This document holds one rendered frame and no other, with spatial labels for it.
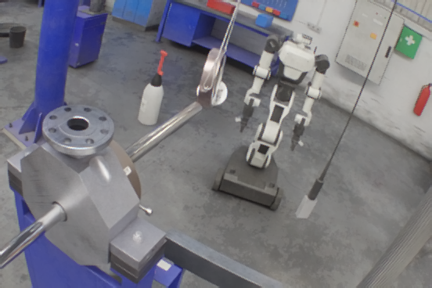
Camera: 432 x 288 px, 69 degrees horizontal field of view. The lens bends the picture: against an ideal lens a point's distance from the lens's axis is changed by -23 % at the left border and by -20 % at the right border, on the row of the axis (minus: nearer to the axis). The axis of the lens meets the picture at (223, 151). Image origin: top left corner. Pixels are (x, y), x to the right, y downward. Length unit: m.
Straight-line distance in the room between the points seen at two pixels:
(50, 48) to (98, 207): 2.15
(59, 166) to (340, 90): 5.38
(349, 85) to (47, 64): 4.58
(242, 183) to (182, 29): 3.44
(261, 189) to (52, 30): 2.24
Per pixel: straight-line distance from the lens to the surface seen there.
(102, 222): 1.22
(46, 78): 3.29
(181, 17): 6.13
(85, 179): 1.19
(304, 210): 1.95
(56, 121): 1.24
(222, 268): 1.63
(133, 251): 1.26
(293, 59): 2.96
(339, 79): 6.16
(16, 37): 5.72
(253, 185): 3.28
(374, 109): 6.22
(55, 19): 3.09
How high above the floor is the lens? 2.08
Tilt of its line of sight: 32 degrees down
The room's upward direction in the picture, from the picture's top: 19 degrees clockwise
